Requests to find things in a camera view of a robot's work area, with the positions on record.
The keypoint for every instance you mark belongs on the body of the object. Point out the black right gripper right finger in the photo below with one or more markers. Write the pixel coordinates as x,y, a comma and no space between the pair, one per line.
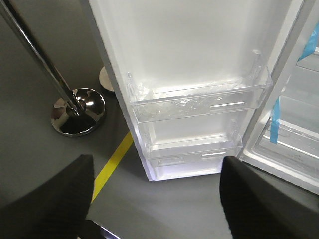
255,209

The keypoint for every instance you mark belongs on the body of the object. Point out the chrome stanchion post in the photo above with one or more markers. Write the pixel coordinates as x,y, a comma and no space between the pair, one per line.
78,112

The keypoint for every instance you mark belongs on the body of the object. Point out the white open fridge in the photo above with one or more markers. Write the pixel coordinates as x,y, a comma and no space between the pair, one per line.
295,157

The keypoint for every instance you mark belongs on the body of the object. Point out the fridge door with shelves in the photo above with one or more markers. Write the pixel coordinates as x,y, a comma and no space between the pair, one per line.
192,76

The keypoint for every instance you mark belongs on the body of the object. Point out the blue tape strip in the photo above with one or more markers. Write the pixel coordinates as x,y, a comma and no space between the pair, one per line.
308,49

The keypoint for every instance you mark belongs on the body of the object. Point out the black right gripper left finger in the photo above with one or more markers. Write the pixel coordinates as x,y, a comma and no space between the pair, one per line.
55,210

